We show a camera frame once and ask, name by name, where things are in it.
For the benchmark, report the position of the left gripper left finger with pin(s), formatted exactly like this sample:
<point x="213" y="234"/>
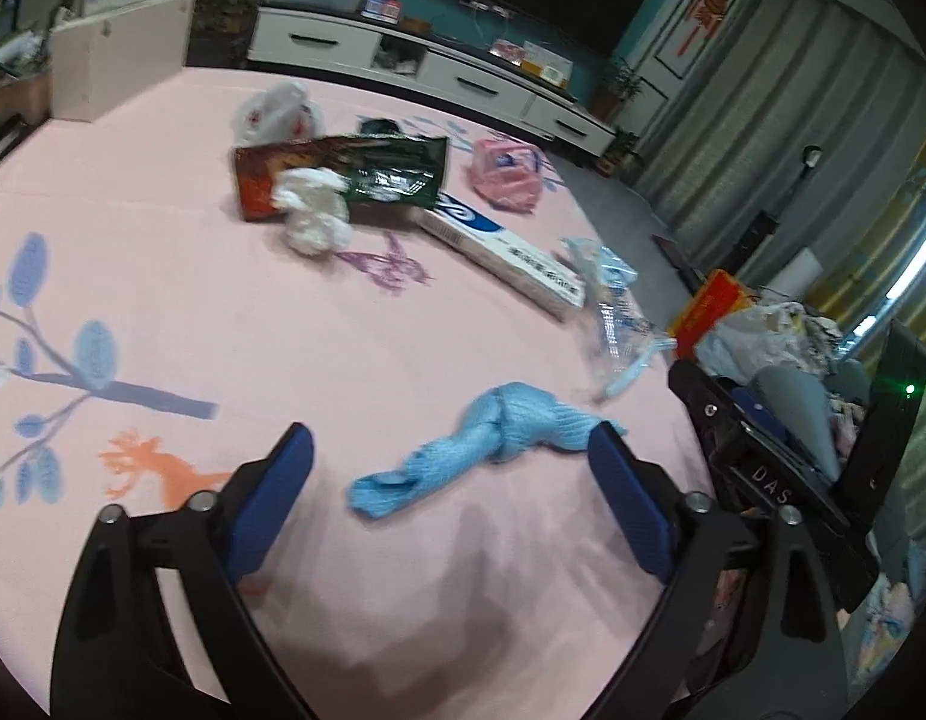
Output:
<point x="116" y="655"/>

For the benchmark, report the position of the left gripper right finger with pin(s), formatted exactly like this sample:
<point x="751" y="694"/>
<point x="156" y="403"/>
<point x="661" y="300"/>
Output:
<point x="745" y="626"/>

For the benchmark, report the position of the clear plastic packaging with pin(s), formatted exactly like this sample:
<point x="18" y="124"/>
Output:
<point x="618" y="341"/>

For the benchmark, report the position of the blue knotted cloth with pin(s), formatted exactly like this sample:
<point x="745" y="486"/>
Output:
<point x="501" y="424"/>

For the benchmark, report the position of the blue white ointment box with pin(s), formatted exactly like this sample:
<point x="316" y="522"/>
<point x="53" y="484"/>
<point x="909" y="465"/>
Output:
<point x="532" y="272"/>

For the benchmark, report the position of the dark green snack bag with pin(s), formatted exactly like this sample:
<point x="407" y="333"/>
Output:
<point x="401" y="169"/>

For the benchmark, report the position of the white tissue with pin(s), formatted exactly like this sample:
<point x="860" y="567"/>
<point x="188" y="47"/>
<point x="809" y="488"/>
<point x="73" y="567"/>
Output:
<point x="316" y="217"/>

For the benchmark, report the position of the white plastic bag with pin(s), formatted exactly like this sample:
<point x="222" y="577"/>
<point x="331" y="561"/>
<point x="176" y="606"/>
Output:
<point x="281" y="114"/>

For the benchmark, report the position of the white shopping bag on floor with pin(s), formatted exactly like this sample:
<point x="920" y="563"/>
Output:
<point x="784" y="334"/>

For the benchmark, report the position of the red gift bag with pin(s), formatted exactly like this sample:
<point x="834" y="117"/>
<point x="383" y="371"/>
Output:
<point x="718" y="296"/>

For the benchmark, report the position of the grey curtain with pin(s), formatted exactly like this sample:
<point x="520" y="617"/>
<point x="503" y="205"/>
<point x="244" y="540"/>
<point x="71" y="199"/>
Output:
<point x="804" y="109"/>

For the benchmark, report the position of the potted plant on floor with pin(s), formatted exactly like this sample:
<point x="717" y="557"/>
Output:
<point x="621" y="151"/>

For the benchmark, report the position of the small pink plastic bag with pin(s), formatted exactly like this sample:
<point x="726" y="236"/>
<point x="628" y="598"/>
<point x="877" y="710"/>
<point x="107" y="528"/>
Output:
<point x="507" y="174"/>

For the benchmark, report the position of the pink patterned tablecloth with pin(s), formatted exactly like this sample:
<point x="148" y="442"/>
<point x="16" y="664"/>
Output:
<point x="151" y="341"/>

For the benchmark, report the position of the potted plant on cabinet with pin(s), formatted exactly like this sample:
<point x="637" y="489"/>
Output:
<point x="620" y="84"/>

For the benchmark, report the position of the white storage box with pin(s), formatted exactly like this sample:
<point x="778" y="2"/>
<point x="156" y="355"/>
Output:
<point x="99" y="62"/>

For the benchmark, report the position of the white tv cabinet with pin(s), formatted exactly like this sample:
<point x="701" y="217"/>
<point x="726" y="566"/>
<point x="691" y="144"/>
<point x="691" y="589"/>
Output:
<point x="447" y="77"/>

